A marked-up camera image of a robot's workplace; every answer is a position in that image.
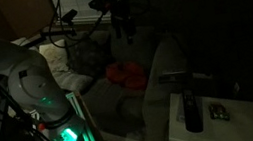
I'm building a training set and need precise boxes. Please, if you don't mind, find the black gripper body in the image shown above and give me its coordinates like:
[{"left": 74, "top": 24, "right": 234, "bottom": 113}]
[{"left": 110, "top": 0, "right": 144, "bottom": 45}]

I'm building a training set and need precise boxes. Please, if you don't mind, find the black remote controller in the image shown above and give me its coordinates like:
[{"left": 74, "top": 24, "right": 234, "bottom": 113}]
[{"left": 182, "top": 90, "right": 203, "bottom": 133}]

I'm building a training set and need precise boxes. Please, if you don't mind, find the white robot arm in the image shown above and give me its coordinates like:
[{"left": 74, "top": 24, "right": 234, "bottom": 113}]
[{"left": 0, "top": 39, "right": 86, "bottom": 134}]

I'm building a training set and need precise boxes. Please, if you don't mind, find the dark patterned cushion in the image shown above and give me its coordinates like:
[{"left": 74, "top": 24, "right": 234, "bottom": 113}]
[{"left": 67, "top": 36, "right": 113, "bottom": 78}]

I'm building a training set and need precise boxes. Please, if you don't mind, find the orange red cloth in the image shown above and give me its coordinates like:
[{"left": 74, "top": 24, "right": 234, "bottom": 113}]
[{"left": 105, "top": 61, "right": 148, "bottom": 91}]

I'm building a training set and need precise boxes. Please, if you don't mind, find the white cream pillow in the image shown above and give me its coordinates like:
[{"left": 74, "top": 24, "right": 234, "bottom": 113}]
[{"left": 39, "top": 40, "right": 93, "bottom": 92}]

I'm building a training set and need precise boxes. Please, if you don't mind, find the small green patterned packet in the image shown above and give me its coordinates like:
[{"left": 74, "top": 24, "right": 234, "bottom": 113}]
[{"left": 209, "top": 103, "right": 231, "bottom": 121}]

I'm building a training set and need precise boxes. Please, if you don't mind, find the white side table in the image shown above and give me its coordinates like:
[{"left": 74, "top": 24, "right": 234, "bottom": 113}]
[{"left": 168, "top": 94, "right": 253, "bottom": 141}]

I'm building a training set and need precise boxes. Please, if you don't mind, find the black camera on stand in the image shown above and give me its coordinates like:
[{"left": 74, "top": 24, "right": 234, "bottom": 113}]
[{"left": 36, "top": 7, "right": 83, "bottom": 42}]

